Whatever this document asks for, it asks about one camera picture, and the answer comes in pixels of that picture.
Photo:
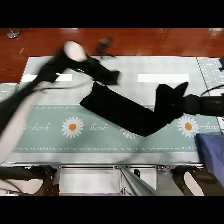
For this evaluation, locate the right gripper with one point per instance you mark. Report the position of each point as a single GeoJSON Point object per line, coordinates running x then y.
{"type": "Point", "coordinates": [192, 104]}

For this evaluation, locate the black garment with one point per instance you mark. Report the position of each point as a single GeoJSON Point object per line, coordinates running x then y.
{"type": "Point", "coordinates": [126, 111]}

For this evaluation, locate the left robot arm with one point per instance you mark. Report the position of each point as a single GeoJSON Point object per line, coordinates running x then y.
{"type": "Point", "coordinates": [20, 110]}

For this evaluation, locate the blue garment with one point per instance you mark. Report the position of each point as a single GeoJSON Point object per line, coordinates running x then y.
{"type": "Point", "coordinates": [211, 156]}

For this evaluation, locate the silver frame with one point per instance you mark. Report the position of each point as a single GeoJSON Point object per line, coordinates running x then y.
{"type": "Point", "coordinates": [133, 181]}

